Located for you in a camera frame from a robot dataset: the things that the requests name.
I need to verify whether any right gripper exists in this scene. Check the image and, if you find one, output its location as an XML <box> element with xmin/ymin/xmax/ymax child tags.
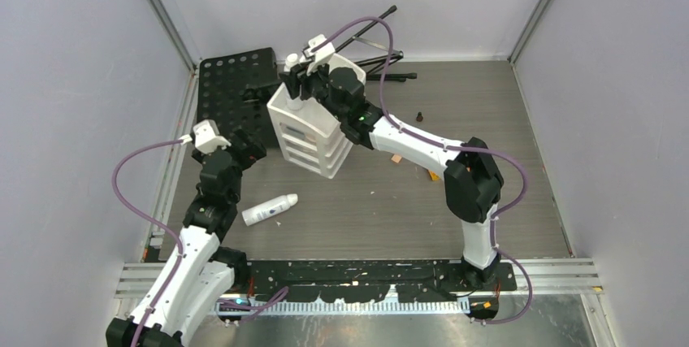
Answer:
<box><xmin>279</xmin><ymin>58</ymin><xmax>346</xmax><ymax>124</ymax></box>

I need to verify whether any large white spray bottle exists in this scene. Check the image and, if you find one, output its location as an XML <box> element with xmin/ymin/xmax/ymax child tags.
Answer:
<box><xmin>242</xmin><ymin>193</ymin><xmax>299</xmax><ymax>226</ymax></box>

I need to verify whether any white plastic drawer organizer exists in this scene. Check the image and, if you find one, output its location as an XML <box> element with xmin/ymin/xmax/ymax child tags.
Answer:
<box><xmin>267</xmin><ymin>54</ymin><xmax>366</xmax><ymax>179</ymax></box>

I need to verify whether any small white bottle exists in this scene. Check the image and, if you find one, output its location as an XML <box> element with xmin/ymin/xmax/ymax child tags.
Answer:
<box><xmin>284</xmin><ymin>53</ymin><xmax>306</xmax><ymax>111</ymax></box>

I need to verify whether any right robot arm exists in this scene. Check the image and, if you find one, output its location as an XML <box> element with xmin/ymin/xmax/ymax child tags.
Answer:
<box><xmin>280</xmin><ymin>61</ymin><xmax>504</xmax><ymax>291</ymax></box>

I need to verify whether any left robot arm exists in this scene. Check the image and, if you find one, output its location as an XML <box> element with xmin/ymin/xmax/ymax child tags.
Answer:
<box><xmin>106</xmin><ymin>131</ymin><xmax>267</xmax><ymax>346</ymax></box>

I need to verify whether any black music stand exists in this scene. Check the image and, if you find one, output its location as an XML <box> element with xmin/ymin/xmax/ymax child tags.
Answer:
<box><xmin>194</xmin><ymin>5</ymin><xmax>418</xmax><ymax>158</ymax></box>

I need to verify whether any yellow red toy block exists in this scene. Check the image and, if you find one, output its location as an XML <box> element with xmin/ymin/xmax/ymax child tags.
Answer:
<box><xmin>427</xmin><ymin>170</ymin><xmax>441</xmax><ymax>181</ymax></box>

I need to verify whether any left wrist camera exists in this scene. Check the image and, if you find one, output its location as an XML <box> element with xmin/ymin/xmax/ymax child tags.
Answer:
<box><xmin>179</xmin><ymin>119</ymin><xmax>232</xmax><ymax>154</ymax></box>

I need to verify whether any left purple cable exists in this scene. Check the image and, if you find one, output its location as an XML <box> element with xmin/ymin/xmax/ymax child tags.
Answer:
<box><xmin>111</xmin><ymin>138</ymin><xmax>291</xmax><ymax>347</ymax></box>

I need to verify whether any purple cable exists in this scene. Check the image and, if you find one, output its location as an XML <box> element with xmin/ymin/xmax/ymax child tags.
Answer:
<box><xmin>323</xmin><ymin>15</ymin><xmax>535</xmax><ymax>326</ymax></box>
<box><xmin>111</xmin><ymin>138</ymin><xmax>291</xmax><ymax>347</ymax></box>

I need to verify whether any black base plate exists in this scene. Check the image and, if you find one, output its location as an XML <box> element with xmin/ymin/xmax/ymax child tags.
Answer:
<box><xmin>227</xmin><ymin>259</ymin><xmax>517</xmax><ymax>303</ymax></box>

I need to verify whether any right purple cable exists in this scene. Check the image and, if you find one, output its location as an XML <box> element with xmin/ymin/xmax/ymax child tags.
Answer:
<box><xmin>323</xmin><ymin>15</ymin><xmax>535</xmax><ymax>326</ymax></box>

